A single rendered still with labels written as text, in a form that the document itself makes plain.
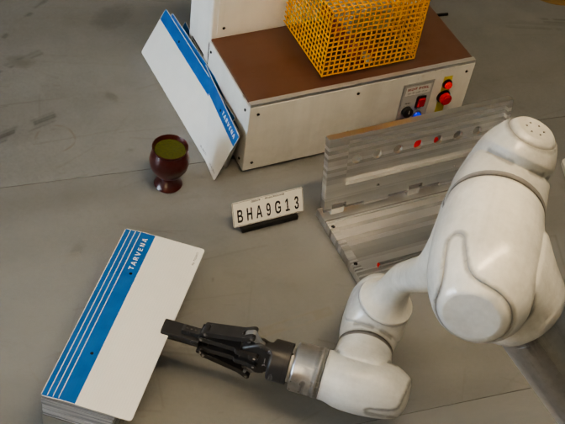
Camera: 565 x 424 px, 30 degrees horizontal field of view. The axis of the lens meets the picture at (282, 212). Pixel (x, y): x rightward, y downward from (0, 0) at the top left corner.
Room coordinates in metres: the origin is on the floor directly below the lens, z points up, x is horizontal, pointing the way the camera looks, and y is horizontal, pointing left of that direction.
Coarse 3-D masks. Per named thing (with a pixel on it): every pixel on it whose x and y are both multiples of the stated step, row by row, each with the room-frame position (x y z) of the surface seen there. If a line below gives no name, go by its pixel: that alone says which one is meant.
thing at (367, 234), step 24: (408, 192) 1.63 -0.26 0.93; (432, 192) 1.65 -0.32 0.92; (336, 216) 1.53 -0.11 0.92; (360, 216) 1.54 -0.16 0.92; (384, 216) 1.56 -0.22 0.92; (408, 216) 1.57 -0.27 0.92; (432, 216) 1.58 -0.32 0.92; (336, 240) 1.46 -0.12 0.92; (360, 240) 1.48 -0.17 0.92; (384, 240) 1.49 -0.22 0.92; (408, 240) 1.50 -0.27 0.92; (360, 264) 1.41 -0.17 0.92
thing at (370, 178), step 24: (408, 120) 1.65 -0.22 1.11; (432, 120) 1.67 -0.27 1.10; (456, 120) 1.71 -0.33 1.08; (480, 120) 1.74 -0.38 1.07; (336, 144) 1.56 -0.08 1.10; (360, 144) 1.59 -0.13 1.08; (384, 144) 1.62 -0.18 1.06; (408, 144) 1.65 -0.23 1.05; (432, 144) 1.68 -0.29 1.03; (456, 144) 1.71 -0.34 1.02; (336, 168) 1.55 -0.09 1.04; (360, 168) 1.59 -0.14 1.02; (384, 168) 1.62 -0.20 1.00; (408, 168) 1.64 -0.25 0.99; (432, 168) 1.66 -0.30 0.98; (456, 168) 1.69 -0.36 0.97; (336, 192) 1.54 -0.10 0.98; (360, 192) 1.57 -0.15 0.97; (384, 192) 1.60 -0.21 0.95
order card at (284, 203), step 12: (288, 192) 1.54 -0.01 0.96; (300, 192) 1.55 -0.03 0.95; (240, 204) 1.48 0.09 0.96; (252, 204) 1.49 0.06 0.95; (264, 204) 1.50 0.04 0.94; (276, 204) 1.52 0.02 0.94; (288, 204) 1.53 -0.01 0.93; (300, 204) 1.54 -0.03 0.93; (240, 216) 1.47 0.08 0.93; (252, 216) 1.48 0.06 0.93; (264, 216) 1.49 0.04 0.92; (276, 216) 1.51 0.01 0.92
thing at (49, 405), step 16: (112, 256) 1.26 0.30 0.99; (96, 288) 1.18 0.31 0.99; (80, 320) 1.10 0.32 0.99; (64, 352) 1.03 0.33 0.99; (48, 384) 0.96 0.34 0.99; (48, 400) 0.94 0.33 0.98; (48, 416) 0.94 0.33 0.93; (64, 416) 0.94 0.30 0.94; (80, 416) 0.93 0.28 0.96; (96, 416) 0.93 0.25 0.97; (112, 416) 0.92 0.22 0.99
